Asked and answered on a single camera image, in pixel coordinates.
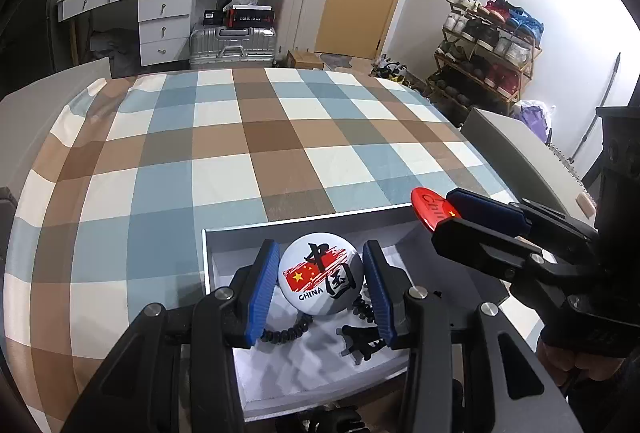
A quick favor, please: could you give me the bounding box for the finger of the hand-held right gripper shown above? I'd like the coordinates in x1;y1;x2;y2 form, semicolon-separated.
445;188;598;260
431;218;577;300

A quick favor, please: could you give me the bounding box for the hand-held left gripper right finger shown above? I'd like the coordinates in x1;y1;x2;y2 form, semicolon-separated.
362;240;586;433

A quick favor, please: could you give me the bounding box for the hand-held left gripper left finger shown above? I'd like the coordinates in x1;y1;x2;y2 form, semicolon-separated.
60;240;281;433

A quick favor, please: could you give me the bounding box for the small black hair claw clip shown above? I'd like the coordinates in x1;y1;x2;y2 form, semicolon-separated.
340;324;390;366

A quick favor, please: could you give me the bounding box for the black bead bracelet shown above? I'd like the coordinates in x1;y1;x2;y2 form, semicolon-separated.
260;295;377;345

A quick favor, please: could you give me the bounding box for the red round badge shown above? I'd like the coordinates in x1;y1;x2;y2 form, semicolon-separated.
410;187;461;234

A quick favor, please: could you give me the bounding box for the white round badge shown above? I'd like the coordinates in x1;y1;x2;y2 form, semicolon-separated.
277;232;367;316

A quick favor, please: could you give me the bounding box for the silver box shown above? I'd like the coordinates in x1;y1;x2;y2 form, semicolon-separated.
201;203;521;421

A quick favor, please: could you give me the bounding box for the person's right hand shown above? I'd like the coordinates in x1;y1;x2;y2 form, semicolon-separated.
537;343;631;401

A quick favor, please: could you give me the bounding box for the grey drawer cabinet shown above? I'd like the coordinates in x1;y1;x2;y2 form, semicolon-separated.
460;108;598;219
0;58;113;114

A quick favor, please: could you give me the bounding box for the purple bag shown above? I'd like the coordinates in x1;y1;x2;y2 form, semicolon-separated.
512;99;556;144

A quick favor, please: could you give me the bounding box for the checked bedsheet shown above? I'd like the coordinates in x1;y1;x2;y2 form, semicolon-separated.
0;67;521;433

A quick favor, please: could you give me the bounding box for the thin dark pole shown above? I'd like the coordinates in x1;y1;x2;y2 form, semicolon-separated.
570;54;622;164

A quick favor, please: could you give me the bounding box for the pile of shoes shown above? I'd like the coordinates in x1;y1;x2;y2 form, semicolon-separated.
370;55;426;88

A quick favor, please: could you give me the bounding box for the wooden shoe rack with shoes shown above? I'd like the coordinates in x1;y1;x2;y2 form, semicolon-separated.
435;0;545;106

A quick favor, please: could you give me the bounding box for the grey floor mat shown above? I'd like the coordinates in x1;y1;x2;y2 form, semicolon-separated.
320;53;353;71

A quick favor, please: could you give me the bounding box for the small cardboard box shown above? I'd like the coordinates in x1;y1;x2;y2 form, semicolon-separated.
286;50;326;70

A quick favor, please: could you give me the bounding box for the silver suitcase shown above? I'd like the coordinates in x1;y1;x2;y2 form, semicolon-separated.
189;25;278;71

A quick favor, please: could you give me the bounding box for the white suitcase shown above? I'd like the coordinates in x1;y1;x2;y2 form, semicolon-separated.
275;0;333;58

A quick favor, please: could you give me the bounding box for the black box with red stripe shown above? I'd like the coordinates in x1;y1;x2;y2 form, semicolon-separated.
226;5;276;28

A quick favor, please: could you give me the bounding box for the white dresser desk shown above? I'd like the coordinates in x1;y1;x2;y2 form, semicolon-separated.
56;0;197;68

